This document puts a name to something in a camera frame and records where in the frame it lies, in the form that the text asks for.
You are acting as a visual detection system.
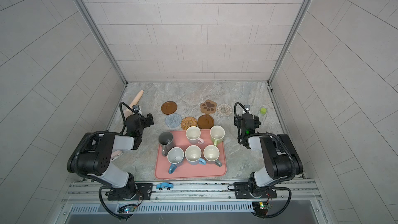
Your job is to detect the white multicolour woven coaster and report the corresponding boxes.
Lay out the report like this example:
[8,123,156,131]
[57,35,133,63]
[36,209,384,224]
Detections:
[217,103,233,117]

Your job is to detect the dark wooden coaster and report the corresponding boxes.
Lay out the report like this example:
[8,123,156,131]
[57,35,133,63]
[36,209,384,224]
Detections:
[161,101,178,115]
[198,115,215,129]

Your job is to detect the blue woven coaster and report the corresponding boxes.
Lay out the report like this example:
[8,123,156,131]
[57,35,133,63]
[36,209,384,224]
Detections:
[165,113,182,128]

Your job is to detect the cork paw coaster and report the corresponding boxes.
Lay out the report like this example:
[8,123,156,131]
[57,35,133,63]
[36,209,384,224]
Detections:
[200,100,217,115]

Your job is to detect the rattan woven coaster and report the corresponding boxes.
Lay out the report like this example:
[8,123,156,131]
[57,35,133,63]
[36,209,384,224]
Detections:
[180,117,198,130]

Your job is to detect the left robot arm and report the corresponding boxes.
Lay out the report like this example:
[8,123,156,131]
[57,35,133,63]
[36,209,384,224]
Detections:
[67,102,154,201]

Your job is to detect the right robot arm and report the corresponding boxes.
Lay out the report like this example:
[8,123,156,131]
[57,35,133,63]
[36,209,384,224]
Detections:
[234,102,303,198]

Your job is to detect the beige wooden pestle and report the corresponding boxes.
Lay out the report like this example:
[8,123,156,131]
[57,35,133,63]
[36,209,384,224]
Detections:
[123,90,144,117]

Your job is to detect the green mug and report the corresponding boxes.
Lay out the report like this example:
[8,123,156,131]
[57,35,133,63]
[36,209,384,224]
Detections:
[210,125,226,146]

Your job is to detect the grey metal mug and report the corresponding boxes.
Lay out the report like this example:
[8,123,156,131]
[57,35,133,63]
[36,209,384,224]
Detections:
[158,132,176,157]

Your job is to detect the pink silicone tray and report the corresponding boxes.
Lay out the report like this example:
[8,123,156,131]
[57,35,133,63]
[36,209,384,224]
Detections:
[154,129,227,180]

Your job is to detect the blue toy car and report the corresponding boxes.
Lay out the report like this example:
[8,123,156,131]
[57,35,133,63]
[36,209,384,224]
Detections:
[156,182,174,190]

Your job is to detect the left circuit board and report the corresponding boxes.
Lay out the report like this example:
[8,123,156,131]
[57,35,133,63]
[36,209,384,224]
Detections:
[118,204,136,214]

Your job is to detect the circuit board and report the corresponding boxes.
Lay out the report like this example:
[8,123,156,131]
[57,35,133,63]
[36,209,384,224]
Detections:
[252,202,271,216]
[118,204,136,214]

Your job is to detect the right circuit board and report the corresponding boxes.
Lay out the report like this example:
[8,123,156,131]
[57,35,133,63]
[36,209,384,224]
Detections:
[252,202,271,216]

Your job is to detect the teal handled mug right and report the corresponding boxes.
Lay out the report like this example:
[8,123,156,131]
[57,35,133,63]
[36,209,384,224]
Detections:
[203,145,222,167]

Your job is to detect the blue handled mug left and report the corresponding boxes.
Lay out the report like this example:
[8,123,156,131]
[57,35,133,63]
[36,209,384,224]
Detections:
[167,147,184,174]

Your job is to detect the white mug pink handle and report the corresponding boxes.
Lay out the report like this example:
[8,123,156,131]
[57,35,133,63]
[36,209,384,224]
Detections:
[186,126,204,145]

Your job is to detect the light blue handled mug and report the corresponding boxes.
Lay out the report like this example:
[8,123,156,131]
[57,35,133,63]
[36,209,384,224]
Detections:
[184,145,206,166]

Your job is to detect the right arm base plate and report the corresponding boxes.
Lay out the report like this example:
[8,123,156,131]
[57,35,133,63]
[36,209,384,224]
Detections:
[233,181,277,199]

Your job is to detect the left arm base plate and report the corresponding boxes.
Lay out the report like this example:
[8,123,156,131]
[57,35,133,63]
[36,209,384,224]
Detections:
[105,183,152,201]

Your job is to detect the aluminium rail frame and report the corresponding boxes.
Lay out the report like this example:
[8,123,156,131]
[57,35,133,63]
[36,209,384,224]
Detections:
[48,176,331,224]

